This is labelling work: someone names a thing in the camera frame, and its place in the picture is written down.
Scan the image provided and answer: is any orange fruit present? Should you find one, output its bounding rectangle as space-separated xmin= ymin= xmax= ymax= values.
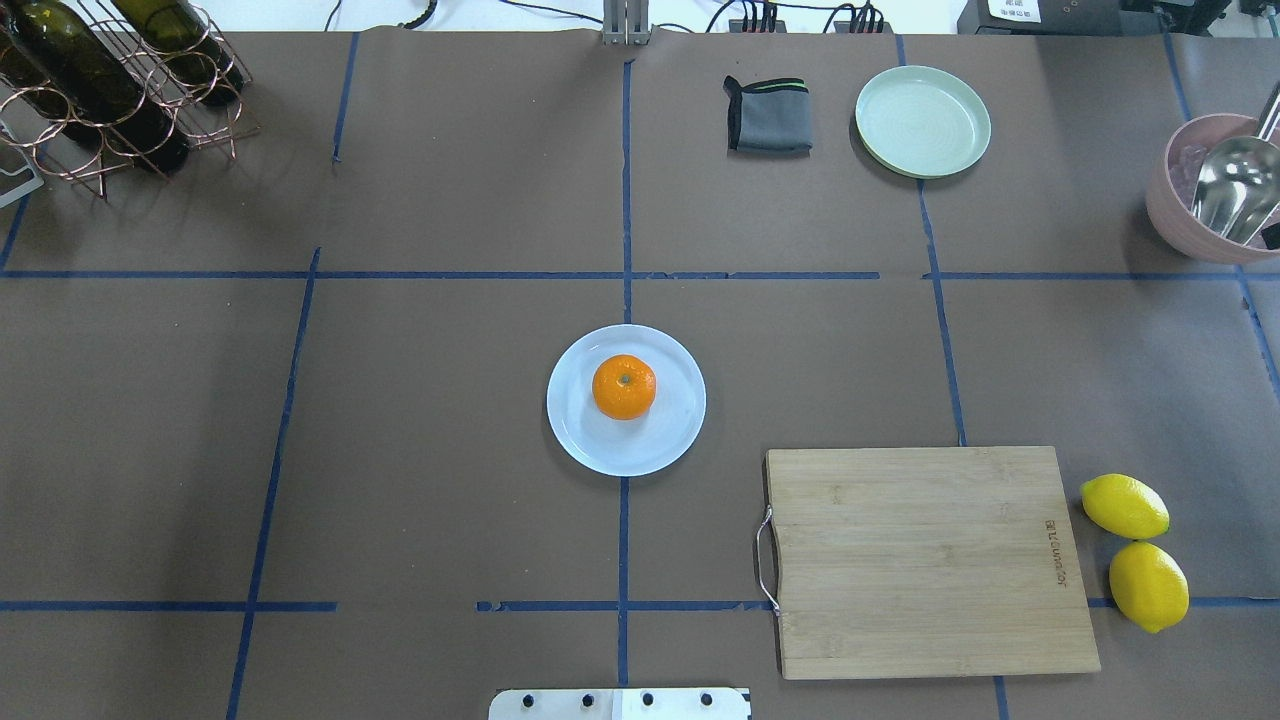
xmin=591 ymin=354 xmax=658 ymax=421

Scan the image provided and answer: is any light blue plate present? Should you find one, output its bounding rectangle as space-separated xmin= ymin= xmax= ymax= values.
xmin=547 ymin=324 xmax=707 ymax=477

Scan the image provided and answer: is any light green plate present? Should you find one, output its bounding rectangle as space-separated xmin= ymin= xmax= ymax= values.
xmin=852 ymin=65 xmax=993 ymax=181

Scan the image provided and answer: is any grey folded cloth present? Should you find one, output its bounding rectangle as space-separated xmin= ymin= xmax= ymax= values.
xmin=723 ymin=76 xmax=814 ymax=158

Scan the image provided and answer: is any black power strip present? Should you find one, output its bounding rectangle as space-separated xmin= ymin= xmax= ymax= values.
xmin=707 ymin=1 xmax=892 ymax=35

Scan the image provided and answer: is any wooden cutting board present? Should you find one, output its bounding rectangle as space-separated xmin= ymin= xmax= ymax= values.
xmin=762 ymin=446 xmax=1101 ymax=682

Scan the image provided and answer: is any yellow lemon near board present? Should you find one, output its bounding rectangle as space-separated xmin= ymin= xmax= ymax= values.
xmin=1080 ymin=473 xmax=1171 ymax=541

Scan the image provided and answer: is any yellow lemon far one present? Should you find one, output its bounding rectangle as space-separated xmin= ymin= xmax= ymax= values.
xmin=1107 ymin=541 xmax=1190 ymax=634

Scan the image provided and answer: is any pink bowl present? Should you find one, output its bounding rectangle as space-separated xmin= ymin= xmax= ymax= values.
xmin=1146 ymin=113 xmax=1277 ymax=265

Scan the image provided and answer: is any dark wine bottle middle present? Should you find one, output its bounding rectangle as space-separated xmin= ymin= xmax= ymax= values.
xmin=113 ymin=1 xmax=244 ymax=108

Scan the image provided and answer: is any dark wine bottle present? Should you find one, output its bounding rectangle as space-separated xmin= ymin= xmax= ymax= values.
xmin=3 ymin=1 xmax=189 ymax=176
xmin=113 ymin=1 xmax=244 ymax=108

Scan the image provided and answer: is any dark wine bottle front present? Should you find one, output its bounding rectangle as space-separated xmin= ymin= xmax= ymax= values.
xmin=3 ymin=1 xmax=189 ymax=176

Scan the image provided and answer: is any metal scoop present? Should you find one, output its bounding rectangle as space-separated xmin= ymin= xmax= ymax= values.
xmin=1192 ymin=85 xmax=1279 ymax=245

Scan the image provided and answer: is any aluminium frame post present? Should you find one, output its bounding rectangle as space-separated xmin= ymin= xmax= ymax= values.
xmin=602 ymin=0 xmax=653 ymax=46

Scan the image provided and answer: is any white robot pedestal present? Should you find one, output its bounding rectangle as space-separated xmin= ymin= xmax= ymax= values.
xmin=488 ymin=685 xmax=753 ymax=719

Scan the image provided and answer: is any copper wire bottle rack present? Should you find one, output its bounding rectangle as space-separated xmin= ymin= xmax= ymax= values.
xmin=3 ymin=1 xmax=262 ymax=197

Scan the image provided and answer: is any white wire cup rack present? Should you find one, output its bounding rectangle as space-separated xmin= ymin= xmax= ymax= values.
xmin=0 ymin=120 xmax=45 ymax=208

